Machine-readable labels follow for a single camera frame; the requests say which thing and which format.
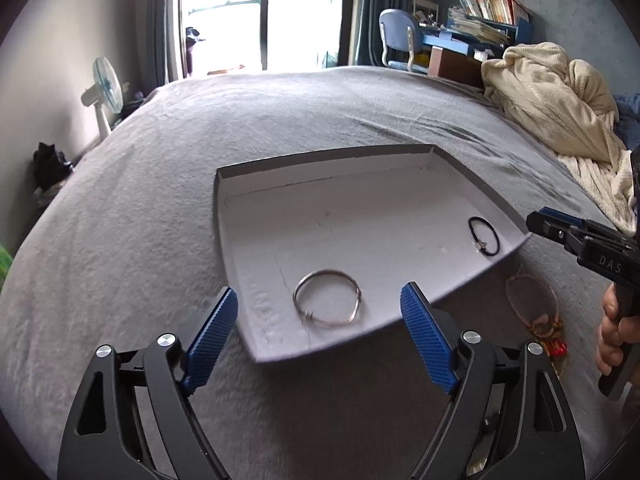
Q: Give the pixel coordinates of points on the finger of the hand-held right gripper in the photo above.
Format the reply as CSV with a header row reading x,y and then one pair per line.
x,y
560,214
550,232

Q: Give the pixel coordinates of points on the black bag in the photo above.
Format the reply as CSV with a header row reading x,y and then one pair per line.
x,y
50,165

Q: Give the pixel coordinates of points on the blue desk chair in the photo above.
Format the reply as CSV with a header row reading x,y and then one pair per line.
x,y
395,25

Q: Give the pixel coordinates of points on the cream knitted blanket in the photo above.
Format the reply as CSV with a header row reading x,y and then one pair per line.
x,y
550,95

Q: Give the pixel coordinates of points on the blue desk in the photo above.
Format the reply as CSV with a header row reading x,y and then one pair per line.
x,y
450,40

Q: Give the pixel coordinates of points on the brown wooden box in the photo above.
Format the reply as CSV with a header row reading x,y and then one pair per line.
x,y
452,67

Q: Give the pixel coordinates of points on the person's right hand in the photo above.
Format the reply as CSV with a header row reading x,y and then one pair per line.
x,y
607,352

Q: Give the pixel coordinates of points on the dark hanging cloth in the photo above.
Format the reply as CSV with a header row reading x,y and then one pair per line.
x,y
192,45

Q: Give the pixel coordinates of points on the silver bangle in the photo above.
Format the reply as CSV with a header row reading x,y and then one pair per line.
x,y
356,305

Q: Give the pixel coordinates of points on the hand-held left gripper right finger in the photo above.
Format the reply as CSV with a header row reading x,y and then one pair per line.
x,y
425,340

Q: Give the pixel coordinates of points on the stack of books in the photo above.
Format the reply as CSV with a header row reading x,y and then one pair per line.
x,y
490,7

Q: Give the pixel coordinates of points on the green cloth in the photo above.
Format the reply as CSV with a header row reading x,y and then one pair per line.
x,y
4,265

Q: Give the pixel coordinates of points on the teal curtain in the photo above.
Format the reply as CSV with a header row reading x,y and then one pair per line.
x,y
375,5

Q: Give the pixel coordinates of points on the grey cardboard tray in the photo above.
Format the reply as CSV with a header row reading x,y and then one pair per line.
x,y
350,220

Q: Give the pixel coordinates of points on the white standing fan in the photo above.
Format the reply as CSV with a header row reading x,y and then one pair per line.
x,y
105,80

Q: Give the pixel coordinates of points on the blue blanket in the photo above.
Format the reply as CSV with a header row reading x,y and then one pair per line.
x,y
630,115

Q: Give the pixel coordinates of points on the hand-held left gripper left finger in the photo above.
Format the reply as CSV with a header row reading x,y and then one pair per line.
x,y
212,340

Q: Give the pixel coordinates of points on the glass balcony door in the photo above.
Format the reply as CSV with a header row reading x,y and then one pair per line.
x,y
295,10

